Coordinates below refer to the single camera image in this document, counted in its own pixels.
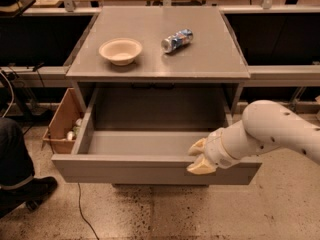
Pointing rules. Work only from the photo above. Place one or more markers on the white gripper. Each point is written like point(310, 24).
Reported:
point(216, 149)

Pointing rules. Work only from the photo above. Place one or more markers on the grey top drawer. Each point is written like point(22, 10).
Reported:
point(133, 135)

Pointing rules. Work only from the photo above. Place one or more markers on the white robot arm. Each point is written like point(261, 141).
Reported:
point(264, 126)

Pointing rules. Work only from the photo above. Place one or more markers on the grey drawer cabinet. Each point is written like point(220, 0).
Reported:
point(211, 59)

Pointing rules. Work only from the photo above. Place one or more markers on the blue silver soda can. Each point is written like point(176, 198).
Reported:
point(177, 40)

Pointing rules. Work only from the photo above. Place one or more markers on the white items in box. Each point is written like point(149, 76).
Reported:
point(72, 134)

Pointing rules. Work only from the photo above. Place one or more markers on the white paper bowl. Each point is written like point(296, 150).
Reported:
point(120, 51)

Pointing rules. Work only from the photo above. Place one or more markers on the cardboard box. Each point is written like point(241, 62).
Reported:
point(63, 121)

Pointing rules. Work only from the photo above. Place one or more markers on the black shoe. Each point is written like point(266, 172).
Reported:
point(33, 194)

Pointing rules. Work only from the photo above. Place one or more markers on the person leg dark trousers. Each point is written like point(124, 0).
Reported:
point(16, 166)

